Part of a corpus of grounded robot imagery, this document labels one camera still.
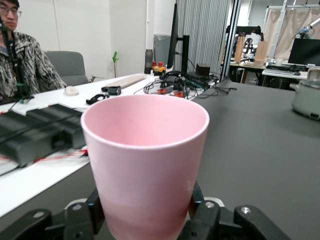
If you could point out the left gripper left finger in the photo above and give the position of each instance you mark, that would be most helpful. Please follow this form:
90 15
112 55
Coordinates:
75 222

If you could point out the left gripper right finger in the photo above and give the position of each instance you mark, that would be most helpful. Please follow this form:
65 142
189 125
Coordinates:
220 225

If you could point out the pink plastic cup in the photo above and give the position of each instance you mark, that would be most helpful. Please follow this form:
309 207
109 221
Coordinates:
145 170

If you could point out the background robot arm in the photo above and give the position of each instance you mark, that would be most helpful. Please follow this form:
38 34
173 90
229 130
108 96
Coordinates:
306 28

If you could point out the person left hand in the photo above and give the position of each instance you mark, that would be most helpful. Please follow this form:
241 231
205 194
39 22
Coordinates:
71 90

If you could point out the black electronics box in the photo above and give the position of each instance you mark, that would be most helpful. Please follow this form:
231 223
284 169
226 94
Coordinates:
62 117
27 140

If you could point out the black face mask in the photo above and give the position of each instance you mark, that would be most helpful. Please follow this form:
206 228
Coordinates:
96 98

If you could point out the pale green cooking pot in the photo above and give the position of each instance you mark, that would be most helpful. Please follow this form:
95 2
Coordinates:
305 102

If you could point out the beige computer keyboard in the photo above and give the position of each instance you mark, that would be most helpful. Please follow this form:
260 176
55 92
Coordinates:
127 80

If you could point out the small black cube box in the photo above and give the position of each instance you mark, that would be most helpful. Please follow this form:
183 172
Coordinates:
203 70

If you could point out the grey office chair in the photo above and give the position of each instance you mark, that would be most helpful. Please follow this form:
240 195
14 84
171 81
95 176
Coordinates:
67 65

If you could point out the man in patterned jacket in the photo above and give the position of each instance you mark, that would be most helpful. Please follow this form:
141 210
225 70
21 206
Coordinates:
37 65

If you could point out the green tipped stick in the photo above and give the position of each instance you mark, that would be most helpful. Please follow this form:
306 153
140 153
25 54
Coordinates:
115 60

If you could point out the yellow emergency stop box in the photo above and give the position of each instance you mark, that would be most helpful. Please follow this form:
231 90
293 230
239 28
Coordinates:
158 68

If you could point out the glass lid with tan knob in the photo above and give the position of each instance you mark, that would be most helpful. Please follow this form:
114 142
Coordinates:
311 83

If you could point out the white mug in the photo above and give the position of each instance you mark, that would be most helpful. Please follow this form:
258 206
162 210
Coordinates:
278 62

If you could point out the brown paper bag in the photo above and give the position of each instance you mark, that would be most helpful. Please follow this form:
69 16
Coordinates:
239 48

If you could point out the dark drinking bottle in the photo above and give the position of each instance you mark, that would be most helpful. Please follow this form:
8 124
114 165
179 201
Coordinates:
149 60

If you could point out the black background monitor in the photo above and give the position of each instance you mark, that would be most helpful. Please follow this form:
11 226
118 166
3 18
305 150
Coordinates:
305 51

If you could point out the grey striped curtain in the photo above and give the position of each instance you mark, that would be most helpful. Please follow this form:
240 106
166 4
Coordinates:
202 30

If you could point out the black computer monitor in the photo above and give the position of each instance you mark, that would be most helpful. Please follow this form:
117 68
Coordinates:
173 32

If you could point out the beige screen curtain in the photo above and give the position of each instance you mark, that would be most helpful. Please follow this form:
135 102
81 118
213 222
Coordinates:
282 27

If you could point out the aluminium frame post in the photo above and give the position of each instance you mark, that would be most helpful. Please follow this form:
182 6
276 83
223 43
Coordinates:
231 37

